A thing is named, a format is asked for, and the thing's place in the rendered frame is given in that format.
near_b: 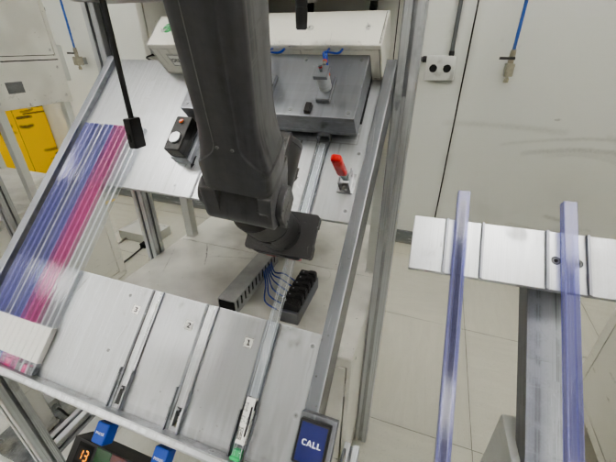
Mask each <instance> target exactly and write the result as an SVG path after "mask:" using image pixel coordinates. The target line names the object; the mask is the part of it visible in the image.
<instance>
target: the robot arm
mask: <svg viewBox="0 0 616 462"><path fill-rule="evenodd" d="M162 1H163V4H164V7H165V11H166V14H167V18H168V20H169V24H170V30H171V34H172V36H173V40H174V43H175V47H176V50H177V53H178V57H179V60H180V64H181V69H182V73H183V76H184V80H185V82H186V86H187V89H188V93H189V96H190V99H191V103H192V109H193V112H194V115H195V120H196V124H197V129H198V135H199V143H200V158H199V159H198V161H199V166H200V169H201V172H202V175H201V177H200V180H199V182H198V188H197V193H198V198H199V200H200V201H201V202H202V203H203V204H204V206H205V209H206V212H207V213H208V214H209V215H210V216H213V217H218V218H222V219H226V220H230V221H234V223H235V224H236V226H237V227H238V228H239V229H241V230H242V231H244V232H246V233H247V238H246V242H245V246H246V247H247V248H249V249H253V250H255V251H257V252H258V253H262V254H266V255H269V256H273V257H281V258H286V259H291V260H296V261H301V260H302V259H307V260H312V259H313V257H314V251H315V248H314V245H315V241H316V237H317V233H318V230H320V225H321V222H322V220H321V218H320V217H319V215H317V214H307V213H301V212H295V211H291V209H292V203H293V199H294V198H293V194H292V187H293V184H294V180H295V176H296V172H297V169H298V165H299V161H300V157H301V154H302V150H303V145H302V143H301V142H300V141H299V140H298V139H297V138H296V137H294V136H293V135H292V132H289V131H284V130H280V128H279V125H278V121H277V117H276V112H275V106H274V101H273V91H272V75H271V56H270V20H269V0H162Z"/></svg>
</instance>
